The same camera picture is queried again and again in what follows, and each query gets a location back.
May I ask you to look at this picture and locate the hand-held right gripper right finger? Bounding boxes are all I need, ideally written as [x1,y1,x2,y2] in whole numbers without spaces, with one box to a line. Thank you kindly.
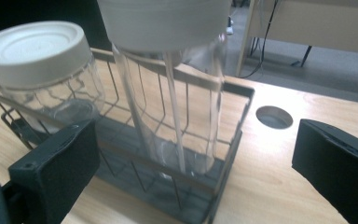
[291,119,358,224]

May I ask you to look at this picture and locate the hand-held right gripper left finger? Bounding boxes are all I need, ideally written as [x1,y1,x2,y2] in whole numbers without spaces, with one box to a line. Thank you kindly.
[7,119,102,224]

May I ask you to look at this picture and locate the clear jar with white lid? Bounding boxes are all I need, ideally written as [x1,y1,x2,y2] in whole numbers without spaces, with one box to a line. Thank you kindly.
[0,20,106,135]

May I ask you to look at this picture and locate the black wire basket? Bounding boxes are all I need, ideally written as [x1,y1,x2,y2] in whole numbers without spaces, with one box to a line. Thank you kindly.
[0,48,256,224]

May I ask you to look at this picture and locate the clear bottle with grey cap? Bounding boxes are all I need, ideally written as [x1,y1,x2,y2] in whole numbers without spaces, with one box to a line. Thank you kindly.
[96,0,233,175]

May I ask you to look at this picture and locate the light wooden desk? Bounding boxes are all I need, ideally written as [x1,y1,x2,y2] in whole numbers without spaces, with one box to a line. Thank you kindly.
[235,0,358,77]

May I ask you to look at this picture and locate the small white object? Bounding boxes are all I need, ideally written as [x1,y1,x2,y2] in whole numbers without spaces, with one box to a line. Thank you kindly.
[226,15,235,35]

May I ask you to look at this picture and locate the round table cable hole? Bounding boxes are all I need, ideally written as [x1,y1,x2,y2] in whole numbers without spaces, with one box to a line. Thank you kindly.
[255,105,294,131]

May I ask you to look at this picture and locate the black hanging desk cable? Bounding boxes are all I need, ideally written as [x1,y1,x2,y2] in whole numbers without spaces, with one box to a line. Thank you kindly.
[240,0,280,79]

